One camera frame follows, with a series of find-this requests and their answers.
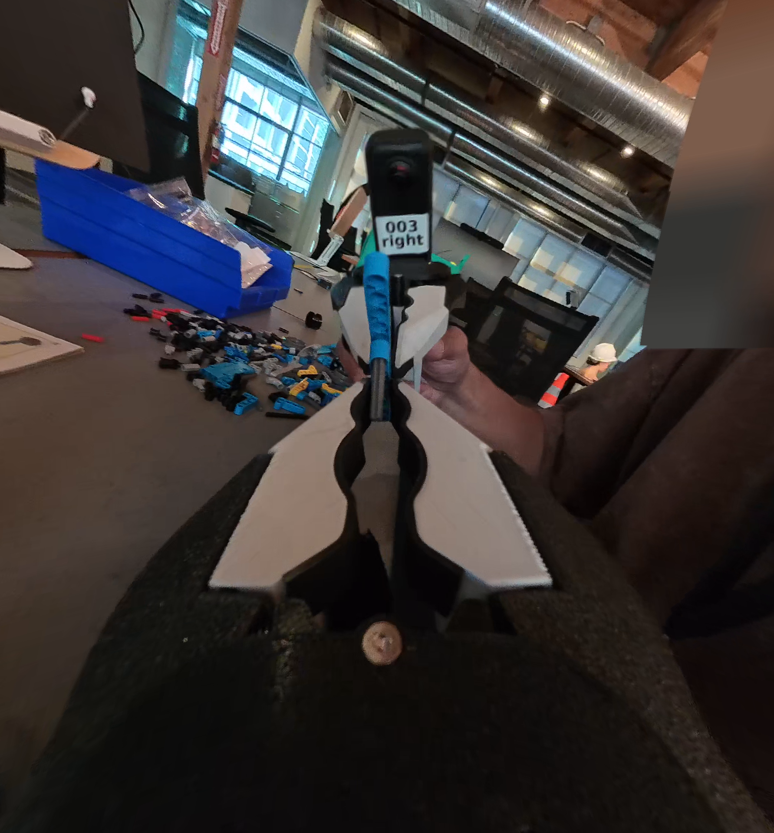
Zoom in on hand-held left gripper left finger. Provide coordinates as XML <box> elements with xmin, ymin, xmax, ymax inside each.
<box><xmin>207</xmin><ymin>379</ymin><xmax>380</xmax><ymax>592</ymax></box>

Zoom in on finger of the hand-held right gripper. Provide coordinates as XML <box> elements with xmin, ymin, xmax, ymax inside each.
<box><xmin>392</xmin><ymin>285</ymin><xmax>453</xmax><ymax>386</ymax></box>
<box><xmin>338</xmin><ymin>285</ymin><xmax>375</xmax><ymax>378</ymax></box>

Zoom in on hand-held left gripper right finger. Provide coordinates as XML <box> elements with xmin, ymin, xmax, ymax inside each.
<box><xmin>387</xmin><ymin>380</ymin><xmax>552</xmax><ymax>592</ymax></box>

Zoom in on long blue perforated beam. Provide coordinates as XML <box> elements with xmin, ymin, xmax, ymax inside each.
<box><xmin>362</xmin><ymin>253</ymin><xmax>393</xmax><ymax>362</ymax></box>

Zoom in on person's right forearm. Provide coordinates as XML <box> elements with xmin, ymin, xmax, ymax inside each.
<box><xmin>455</xmin><ymin>348</ymin><xmax>774</xmax><ymax>521</ymax></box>

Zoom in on grey desk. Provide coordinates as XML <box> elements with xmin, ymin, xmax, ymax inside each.
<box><xmin>0</xmin><ymin>195</ymin><xmax>375</xmax><ymax>833</ymax></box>

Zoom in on person's right hand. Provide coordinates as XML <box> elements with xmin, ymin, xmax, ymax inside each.
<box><xmin>418</xmin><ymin>324</ymin><xmax>474</xmax><ymax>404</ymax></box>

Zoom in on teal plastic panel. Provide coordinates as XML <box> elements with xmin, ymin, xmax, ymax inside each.
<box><xmin>361</xmin><ymin>234</ymin><xmax>472</xmax><ymax>274</ymax></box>

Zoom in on black mesh office chair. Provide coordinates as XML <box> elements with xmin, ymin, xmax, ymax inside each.
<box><xmin>452</xmin><ymin>276</ymin><xmax>599</xmax><ymax>404</ymax></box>

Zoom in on pile of small building bricks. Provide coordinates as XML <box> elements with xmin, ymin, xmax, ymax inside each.
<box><xmin>123</xmin><ymin>293</ymin><xmax>362</xmax><ymax>420</ymax></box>

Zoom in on paned window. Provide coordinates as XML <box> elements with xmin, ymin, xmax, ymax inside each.
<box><xmin>172</xmin><ymin>0</ymin><xmax>330</xmax><ymax>196</ymax></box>

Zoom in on clear plastic bags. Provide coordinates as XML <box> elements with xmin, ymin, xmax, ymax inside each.
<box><xmin>126</xmin><ymin>182</ymin><xmax>273</xmax><ymax>287</ymax></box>

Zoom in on blue plastic bin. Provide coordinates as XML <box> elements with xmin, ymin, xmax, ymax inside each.
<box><xmin>35</xmin><ymin>159</ymin><xmax>294</xmax><ymax>318</ymax></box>

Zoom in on small black monitor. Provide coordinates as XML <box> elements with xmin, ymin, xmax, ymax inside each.
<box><xmin>136</xmin><ymin>72</ymin><xmax>205</xmax><ymax>196</ymax></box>

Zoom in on person's brown clothing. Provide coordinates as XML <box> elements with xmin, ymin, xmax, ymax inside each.
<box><xmin>621</xmin><ymin>456</ymin><xmax>774</xmax><ymax>833</ymax></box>

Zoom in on instruction booklet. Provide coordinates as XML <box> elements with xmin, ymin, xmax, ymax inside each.
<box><xmin>0</xmin><ymin>302</ymin><xmax>85</xmax><ymax>383</ymax></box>

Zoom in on light wooden board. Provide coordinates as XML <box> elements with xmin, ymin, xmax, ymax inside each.
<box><xmin>48</xmin><ymin>140</ymin><xmax>101</xmax><ymax>170</ymax></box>

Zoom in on black monitor panel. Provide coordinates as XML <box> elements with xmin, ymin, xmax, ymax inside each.
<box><xmin>0</xmin><ymin>0</ymin><xmax>150</xmax><ymax>177</ymax></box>

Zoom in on brown post with red label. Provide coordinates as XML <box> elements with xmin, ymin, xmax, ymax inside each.
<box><xmin>194</xmin><ymin>0</ymin><xmax>244</xmax><ymax>183</ymax></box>

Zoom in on silver ventilation duct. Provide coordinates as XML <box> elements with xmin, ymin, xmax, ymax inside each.
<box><xmin>315</xmin><ymin>0</ymin><xmax>694</xmax><ymax>170</ymax></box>

